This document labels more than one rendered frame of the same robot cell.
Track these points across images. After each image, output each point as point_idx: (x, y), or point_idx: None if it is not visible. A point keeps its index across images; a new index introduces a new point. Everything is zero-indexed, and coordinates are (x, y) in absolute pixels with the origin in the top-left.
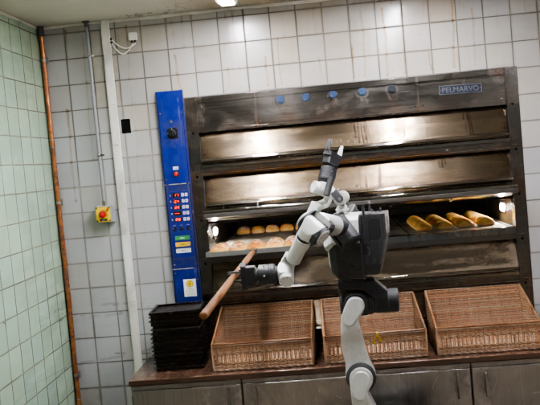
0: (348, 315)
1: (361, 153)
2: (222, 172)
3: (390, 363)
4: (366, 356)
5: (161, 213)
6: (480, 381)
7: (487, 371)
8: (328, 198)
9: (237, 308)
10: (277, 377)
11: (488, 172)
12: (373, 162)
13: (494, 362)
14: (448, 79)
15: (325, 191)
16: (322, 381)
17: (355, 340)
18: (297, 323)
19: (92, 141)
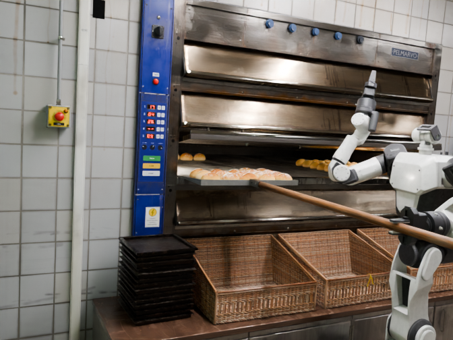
0: (428, 268)
1: (329, 96)
2: (203, 90)
3: (382, 306)
4: (427, 312)
5: (129, 126)
6: (439, 318)
7: (444, 309)
8: (364, 133)
9: (200, 242)
10: (285, 327)
11: (412, 130)
12: (333, 106)
13: (449, 300)
14: (400, 42)
15: (373, 126)
16: (325, 328)
17: (423, 295)
18: (257, 258)
19: (50, 17)
